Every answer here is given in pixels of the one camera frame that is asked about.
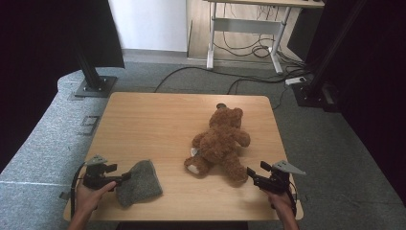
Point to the black metal stand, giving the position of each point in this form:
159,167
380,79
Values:
314,92
92,84

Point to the black curtain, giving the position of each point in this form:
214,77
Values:
38,64
376,80

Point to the white metal-framed desk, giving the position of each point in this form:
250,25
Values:
245,25

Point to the brown plush teddy bear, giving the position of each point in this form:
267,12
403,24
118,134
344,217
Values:
220,143

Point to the grey floor socket frame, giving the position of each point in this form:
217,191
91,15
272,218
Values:
85,125

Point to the person's right hand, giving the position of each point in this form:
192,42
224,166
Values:
282,201

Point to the grey knitted hat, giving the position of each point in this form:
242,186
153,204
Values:
139,185

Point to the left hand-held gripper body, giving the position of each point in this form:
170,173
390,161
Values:
95,177

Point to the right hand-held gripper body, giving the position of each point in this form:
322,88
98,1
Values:
276,180

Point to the white power strip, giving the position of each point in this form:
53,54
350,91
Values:
295,80

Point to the person's left hand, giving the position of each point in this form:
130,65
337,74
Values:
89,201

